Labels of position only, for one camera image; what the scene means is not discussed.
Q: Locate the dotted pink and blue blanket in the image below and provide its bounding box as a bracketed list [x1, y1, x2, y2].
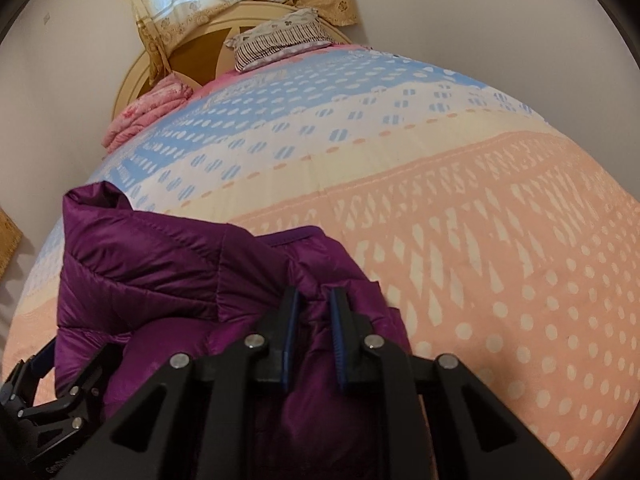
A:
[7, 44, 638, 480]

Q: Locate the folded pink quilt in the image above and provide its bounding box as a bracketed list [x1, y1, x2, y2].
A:
[102, 72, 194, 150]

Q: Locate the purple down jacket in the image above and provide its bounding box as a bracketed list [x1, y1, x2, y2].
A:
[54, 180, 412, 480]

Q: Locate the striped floral pillow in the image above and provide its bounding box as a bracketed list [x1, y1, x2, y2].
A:
[225, 7, 334, 72]

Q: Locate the cream wooden headboard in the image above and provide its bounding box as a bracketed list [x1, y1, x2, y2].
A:
[115, 1, 352, 111]

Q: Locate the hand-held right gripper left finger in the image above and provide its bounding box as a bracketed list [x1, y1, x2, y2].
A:
[55, 286, 302, 480]

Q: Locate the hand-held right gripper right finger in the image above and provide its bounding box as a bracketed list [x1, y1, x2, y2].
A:
[326, 287, 572, 480]

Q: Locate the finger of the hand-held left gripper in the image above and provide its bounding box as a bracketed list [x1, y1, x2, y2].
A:
[17, 344, 124, 438]
[0, 337, 59, 408]

